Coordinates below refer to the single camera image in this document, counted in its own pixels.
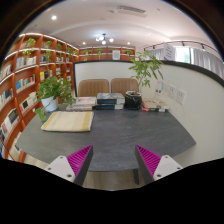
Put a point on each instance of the potted plant in black pot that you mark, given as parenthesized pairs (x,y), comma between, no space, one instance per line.
(144,66)

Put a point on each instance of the ceiling chandelier lamp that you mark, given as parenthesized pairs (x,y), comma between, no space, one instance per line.
(103,39)

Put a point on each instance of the upright leaflet by wall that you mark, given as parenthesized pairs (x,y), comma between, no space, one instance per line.
(158,91)

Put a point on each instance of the tan chair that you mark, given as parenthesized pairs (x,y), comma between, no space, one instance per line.
(92,87)
(122,85)

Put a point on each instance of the book stack on right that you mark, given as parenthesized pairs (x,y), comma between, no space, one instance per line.
(151,106)

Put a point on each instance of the left tan chair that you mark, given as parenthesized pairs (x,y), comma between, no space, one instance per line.
(92,87)

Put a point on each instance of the orange wooden bookshelf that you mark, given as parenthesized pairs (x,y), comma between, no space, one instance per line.
(32,58)

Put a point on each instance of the right tan chair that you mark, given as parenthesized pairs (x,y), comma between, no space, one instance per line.
(122,85)

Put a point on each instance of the white wall socket panel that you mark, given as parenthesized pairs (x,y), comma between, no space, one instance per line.
(180,96)

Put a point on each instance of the dark book stack centre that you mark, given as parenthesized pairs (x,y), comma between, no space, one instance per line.
(110,101)

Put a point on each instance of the light book stack left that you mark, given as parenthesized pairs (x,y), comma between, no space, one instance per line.
(82,104)

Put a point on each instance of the potted plant in white pot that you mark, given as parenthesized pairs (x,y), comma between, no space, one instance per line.
(53,88)

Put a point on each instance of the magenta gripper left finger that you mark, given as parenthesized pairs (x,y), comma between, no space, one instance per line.
(73,167)

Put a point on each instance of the yellow striped folded towel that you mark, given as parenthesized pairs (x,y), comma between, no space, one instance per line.
(62,121)

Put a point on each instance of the white sign on partition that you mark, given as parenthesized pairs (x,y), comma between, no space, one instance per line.
(168,52)

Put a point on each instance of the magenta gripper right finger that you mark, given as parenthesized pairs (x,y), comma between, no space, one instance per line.
(154,167)

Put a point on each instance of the grey window curtain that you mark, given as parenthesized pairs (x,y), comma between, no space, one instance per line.
(208,61)

